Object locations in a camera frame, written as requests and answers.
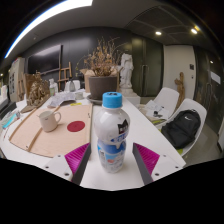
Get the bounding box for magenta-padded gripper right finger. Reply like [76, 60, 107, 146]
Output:
[131, 142, 184, 186]

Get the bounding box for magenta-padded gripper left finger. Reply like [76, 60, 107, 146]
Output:
[42, 142, 92, 186]

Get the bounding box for white blue-capped drink bottle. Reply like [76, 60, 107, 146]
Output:
[93, 91, 131, 174]

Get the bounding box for flat round red coaster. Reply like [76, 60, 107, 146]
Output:
[66, 120, 86, 133]

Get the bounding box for black backpack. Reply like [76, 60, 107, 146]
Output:
[161, 109, 202, 150]

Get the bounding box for white ceramic mug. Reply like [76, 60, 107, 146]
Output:
[36, 110, 63, 133]

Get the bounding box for white papers on chair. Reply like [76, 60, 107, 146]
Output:
[143, 99, 171, 121]

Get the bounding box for grey plant pot saucer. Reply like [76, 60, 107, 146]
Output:
[86, 94, 104, 106]

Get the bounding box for open grey newspaper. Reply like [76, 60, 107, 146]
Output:
[47, 91, 77, 108]

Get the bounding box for white plastic chair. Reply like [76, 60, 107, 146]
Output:
[156, 98, 208, 158]
[151, 87, 180, 118]
[64, 79, 81, 93]

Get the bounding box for dark grey bottle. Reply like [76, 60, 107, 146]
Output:
[68, 78, 76, 92]

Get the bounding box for white green spray bottle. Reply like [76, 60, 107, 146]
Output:
[48, 78, 58, 98]

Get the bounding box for colourful printed book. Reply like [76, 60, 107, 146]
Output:
[0, 111, 21, 129]

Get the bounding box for dried plant in grey pot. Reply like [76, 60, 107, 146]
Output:
[75, 36, 126, 101]

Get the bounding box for brown carved wooden sculpture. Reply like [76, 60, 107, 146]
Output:
[20, 71, 51, 114]

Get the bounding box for brown cardboard box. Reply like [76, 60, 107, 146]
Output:
[79, 68, 96, 94]

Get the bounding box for wooden figure sculpture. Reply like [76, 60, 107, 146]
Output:
[174, 71, 186, 104]

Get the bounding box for wooden easel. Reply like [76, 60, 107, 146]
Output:
[57, 61, 73, 91]

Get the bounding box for black flat box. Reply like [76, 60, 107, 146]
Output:
[0, 99, 18, 119]

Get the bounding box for white plaster torso statue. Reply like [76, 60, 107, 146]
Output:
[119, 53, 135, 98]

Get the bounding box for beige cabinet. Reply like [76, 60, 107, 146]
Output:
[8, 57, 26, 103]

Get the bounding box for long ceiling light strip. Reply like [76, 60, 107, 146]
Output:
[3, 0, 94, 59]

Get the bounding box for black wall screen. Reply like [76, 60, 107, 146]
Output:
[26, 44, 63, 75]

